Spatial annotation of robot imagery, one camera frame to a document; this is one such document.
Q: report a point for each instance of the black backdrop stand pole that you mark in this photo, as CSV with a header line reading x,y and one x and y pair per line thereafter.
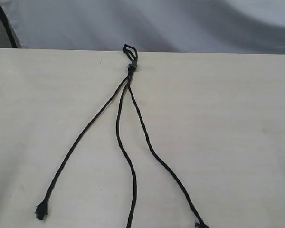
x,y
8,30

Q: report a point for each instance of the grey backdrop cloth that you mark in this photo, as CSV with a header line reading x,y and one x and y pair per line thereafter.
x,y
219,26

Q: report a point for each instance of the grey metal cable clamp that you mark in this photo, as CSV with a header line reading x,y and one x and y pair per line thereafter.
x,y
132,66

